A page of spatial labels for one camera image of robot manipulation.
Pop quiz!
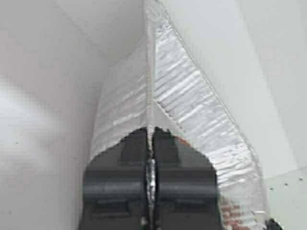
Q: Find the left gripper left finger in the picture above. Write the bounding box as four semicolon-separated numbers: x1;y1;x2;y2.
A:
78;127;147;230

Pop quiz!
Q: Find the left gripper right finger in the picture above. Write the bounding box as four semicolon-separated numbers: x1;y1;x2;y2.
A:
153;127;223;230

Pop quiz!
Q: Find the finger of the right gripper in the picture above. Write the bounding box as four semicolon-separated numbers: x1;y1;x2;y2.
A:
265;218;283;230

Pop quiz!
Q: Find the aluminium foil baking tray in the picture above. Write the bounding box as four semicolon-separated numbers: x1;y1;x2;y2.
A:
90;0;269;230

